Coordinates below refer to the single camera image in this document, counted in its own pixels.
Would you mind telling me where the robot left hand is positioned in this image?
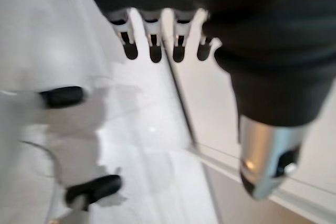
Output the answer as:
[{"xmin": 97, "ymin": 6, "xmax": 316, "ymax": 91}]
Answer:
[{"xmin": 77, "ymin": 0, "xmax": 336, "ymax": 200}]

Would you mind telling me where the robot dark foot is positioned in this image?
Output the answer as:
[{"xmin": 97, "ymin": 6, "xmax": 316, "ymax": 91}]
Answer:
[
  {"xmin": 65, "ymin": 174, "xmax": 122, "ymax": 211},
  {"xmin": 38, "ymin": 86, "xmax": 85, "ymax": 109}
]

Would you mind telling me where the robot silver leg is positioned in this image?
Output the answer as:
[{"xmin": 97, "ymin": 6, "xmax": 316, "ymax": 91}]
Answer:
[
  {"xmin": 0, "ymin": 124, "xmax": 89, "ymax": 224},
  {"xmin": 0, "ymin": 0, "xmax": 106, "ymax": 112}
]

